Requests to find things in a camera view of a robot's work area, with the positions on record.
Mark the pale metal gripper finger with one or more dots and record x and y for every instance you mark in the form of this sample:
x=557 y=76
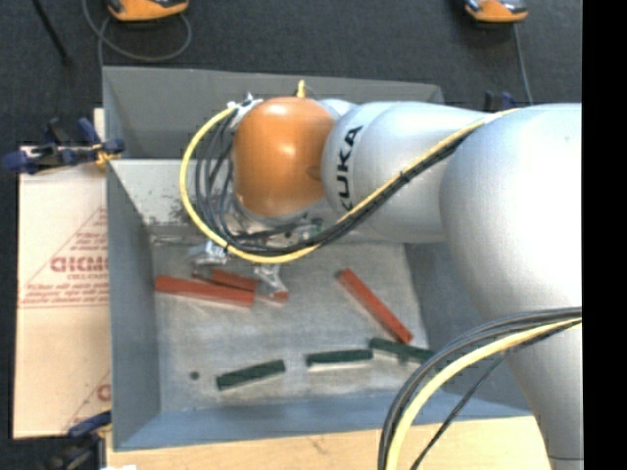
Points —
x=208 y=254
x=269 y=282

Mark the red-brown flat block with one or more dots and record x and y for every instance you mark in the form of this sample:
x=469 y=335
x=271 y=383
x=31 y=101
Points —
x=201 y=290
x=234 y=280
x=374 y=305

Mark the grey metal bin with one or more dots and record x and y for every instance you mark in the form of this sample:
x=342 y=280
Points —
x=294 y=321

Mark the dark green flat block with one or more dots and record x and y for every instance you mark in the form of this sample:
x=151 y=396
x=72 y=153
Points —
x=399 y=350
x=251 y=374
x=339 y=357

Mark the brown cardboard board red print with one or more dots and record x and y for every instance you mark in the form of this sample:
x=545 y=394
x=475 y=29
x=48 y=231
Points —
x=59 y=311

